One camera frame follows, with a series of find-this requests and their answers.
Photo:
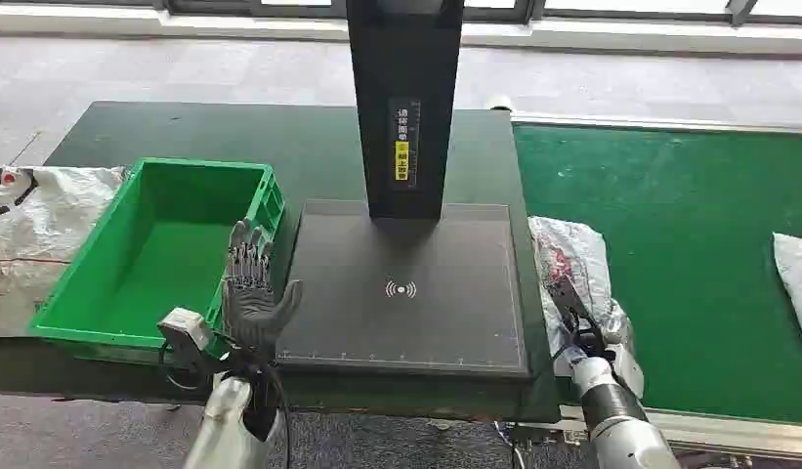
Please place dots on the green conveyor belt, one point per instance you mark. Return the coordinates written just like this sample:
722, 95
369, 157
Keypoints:
685, 259

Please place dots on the black scanner base plate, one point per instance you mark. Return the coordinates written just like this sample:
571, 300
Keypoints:
400, 324

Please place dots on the yellow and black label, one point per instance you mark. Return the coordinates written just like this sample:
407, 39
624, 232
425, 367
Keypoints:
404, 145

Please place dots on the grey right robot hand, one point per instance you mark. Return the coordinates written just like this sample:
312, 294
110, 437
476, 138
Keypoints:
572, 311

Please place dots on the black scanner column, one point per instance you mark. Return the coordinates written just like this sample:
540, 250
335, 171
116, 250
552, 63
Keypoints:
404, 65

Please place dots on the white plastic bag parcel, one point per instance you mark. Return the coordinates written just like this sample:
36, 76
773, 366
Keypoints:
798, 278

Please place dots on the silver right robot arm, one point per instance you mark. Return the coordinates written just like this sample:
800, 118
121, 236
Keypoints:
624, 427

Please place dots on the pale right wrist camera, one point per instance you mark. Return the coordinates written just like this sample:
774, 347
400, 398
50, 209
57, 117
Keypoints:
628, 372

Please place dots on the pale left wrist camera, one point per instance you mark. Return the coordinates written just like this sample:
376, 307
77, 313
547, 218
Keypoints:
187, 330

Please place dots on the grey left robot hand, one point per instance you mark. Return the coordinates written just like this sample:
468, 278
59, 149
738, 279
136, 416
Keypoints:
252, 311

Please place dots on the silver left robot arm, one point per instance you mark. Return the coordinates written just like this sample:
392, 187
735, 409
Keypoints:
222, 427

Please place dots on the white woven sack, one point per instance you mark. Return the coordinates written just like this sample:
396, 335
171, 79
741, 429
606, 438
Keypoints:
44, 220

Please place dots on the grey plastic bag parcel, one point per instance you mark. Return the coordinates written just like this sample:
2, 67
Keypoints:
572, 249

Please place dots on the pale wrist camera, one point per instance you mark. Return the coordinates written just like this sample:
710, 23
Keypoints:
628, 372
187, 330

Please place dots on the green plastic crate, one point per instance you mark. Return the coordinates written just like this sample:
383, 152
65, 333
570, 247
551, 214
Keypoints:
161, 259

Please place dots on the dark window frame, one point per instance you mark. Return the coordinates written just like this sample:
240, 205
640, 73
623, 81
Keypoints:
569, 10

